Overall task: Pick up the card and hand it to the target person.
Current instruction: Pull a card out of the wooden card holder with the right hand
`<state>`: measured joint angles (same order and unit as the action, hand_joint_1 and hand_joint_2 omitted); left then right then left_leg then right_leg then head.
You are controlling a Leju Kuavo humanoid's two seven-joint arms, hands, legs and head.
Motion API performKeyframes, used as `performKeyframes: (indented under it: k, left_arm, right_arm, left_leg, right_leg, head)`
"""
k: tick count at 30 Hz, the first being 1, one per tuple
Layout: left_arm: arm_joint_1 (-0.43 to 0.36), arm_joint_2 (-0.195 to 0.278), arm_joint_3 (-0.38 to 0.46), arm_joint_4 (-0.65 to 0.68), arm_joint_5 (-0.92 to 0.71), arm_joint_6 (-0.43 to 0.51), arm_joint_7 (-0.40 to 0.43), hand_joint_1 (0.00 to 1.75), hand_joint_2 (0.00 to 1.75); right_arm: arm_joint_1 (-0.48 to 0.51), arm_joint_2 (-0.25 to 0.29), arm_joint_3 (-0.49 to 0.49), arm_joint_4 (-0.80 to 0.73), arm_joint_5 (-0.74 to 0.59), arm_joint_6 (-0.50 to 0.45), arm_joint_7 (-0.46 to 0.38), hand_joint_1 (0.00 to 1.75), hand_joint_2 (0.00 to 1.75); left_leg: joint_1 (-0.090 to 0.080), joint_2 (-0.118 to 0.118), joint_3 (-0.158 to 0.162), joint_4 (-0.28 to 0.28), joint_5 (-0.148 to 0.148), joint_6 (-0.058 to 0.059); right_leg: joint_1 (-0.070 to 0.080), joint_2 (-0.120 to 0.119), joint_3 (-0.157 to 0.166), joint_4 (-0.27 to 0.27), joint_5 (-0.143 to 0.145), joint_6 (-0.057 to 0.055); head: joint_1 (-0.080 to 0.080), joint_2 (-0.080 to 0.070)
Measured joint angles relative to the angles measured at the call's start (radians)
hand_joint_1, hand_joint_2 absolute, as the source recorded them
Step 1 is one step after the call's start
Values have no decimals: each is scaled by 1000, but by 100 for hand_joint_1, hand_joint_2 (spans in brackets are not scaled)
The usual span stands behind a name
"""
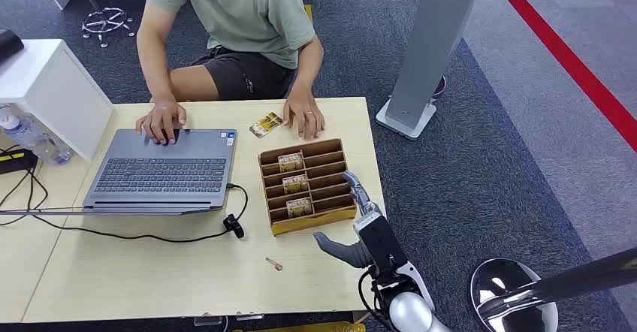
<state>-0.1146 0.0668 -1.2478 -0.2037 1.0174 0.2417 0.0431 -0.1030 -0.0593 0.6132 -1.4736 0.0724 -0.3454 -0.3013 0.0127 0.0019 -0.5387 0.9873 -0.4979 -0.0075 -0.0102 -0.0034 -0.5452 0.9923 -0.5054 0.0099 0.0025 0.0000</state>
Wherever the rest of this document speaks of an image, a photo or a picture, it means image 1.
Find black cable bundle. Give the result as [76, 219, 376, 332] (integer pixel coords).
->
[0, 145, 50, 226]

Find black office chair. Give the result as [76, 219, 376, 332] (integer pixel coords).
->
[46, 0, 136, 49]

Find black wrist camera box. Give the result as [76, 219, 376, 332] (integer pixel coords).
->
[353, 213, 409, 276]

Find black clip-on device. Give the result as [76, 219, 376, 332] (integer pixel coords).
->
[222, 213, 246, 240]

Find hotel key card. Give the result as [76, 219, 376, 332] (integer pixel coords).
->
[282, 174, 310, 195]
[249, 112, 284, 139]
[277, 152, 304, 173]
[285, 196, 313, 219]

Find red barrier strip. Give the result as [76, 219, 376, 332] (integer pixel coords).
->
[486, 0, 637, 154]

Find black and yellow box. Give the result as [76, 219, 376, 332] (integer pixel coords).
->
[0, 149, 39, 176]

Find cardboard card holder box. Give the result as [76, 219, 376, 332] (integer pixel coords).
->
[258, 137, 358, 237]

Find chrome round stand base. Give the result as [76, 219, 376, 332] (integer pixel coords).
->
[469, 258, 560, 332]

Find yellow object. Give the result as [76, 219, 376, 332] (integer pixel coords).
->
[232, 321, 367, 332]

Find white cabinet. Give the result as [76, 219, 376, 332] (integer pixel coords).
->
[0, 38, 116, 161]

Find black laptop cable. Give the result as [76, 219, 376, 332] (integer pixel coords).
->
[0, 183, 249, 245]

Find grey laptop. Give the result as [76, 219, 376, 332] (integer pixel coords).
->
[0, 128, 239, 217]

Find grey kiosk pillar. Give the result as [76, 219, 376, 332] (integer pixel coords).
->
[376, 0, 486, 142]

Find black device on cabinet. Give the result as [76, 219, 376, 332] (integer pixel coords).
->
[0, 29, 25, 65]

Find person's right hand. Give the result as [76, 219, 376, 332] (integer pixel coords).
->
[135, 99, 188, 146]

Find person's left hand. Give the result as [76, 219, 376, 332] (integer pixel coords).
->
[282, 93, 326, 142]

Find clear water bottle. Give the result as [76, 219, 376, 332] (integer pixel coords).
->
[0, 112, 73, 167]

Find person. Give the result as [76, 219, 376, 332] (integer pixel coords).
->
[135, 0, 327, 146]

